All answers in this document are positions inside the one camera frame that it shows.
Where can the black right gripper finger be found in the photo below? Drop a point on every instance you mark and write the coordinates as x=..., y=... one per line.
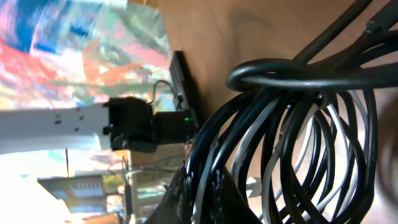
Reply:
x=222, y=202

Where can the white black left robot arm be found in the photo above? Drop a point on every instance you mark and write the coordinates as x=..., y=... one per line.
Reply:
x=119, y=124

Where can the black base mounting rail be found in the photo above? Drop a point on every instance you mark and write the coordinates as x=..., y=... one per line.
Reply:
x=185, y=87

